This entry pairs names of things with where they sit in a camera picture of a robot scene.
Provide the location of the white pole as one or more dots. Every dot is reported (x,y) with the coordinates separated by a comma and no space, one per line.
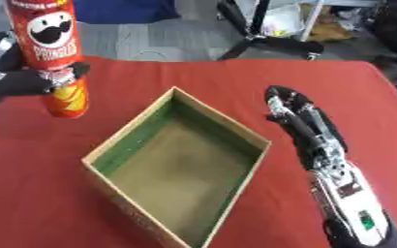
(312,20)

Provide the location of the white plastic bag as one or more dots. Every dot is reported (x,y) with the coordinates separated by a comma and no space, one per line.
(281,20)

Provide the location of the blue bag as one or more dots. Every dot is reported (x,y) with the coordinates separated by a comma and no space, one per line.
(125,10)

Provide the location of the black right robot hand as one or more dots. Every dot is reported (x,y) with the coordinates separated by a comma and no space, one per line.
(301,122)

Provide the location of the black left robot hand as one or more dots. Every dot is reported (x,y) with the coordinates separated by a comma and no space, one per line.
(16,84)

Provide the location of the tan cardboard box green inside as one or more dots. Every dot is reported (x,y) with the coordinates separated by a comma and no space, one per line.
(176,168)

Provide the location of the red snack can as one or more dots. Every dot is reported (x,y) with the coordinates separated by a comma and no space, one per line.
(52,48)

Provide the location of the black tripod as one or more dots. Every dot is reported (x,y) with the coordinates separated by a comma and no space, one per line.
(258,35)

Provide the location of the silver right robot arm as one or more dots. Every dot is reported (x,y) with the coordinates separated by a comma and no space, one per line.
(351,206)

